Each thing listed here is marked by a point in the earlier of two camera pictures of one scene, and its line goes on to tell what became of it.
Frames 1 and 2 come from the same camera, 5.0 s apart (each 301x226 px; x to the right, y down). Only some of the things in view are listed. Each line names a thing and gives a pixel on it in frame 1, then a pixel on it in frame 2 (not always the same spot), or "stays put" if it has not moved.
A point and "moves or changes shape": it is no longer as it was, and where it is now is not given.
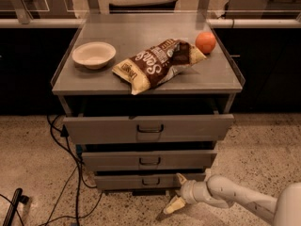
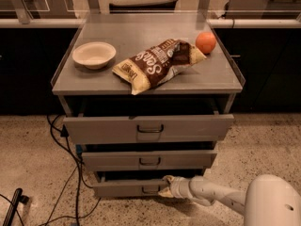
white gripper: [190, 192] to [179, 187]
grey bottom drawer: [141, 183] moves or changes shape
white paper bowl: [93, 55] stays put
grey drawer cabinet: [147, 96] stays put
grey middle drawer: [176, 159] stays put
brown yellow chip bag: [151, 65] stays put
